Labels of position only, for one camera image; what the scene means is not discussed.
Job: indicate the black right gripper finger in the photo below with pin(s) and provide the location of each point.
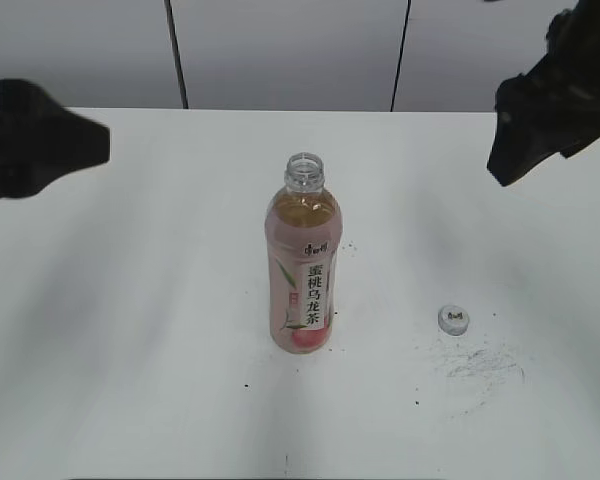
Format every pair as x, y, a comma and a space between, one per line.
554, 108

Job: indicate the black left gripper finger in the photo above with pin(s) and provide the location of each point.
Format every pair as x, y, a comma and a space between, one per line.
41, 141

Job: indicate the white bottle cap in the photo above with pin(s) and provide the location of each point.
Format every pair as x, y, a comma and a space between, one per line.
453, 320

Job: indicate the peach oolong tea bottle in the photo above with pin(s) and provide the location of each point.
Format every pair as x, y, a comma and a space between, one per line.
303, 230

